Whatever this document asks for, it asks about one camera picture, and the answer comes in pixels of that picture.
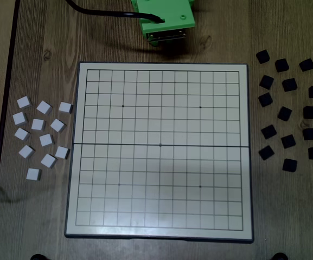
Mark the white folding go board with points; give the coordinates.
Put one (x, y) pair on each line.
(221, 189)

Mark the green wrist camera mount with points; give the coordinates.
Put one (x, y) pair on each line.
(169, 13)

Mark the black table edge trim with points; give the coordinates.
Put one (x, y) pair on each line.
(7, 81)

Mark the black stand foot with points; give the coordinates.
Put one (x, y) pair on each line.
(279, 256)
(38, 257)

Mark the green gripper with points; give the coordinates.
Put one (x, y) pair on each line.
(167, 36)

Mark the white square stone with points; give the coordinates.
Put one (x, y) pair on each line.
(38, 124)
(65, 107)
(22, 134)
(24, 102)
(48, 161)
(62, 152)
(46, 140)
(19, 118)
(44, 107)
(57, 125)
(26, 151)
(34, 174)

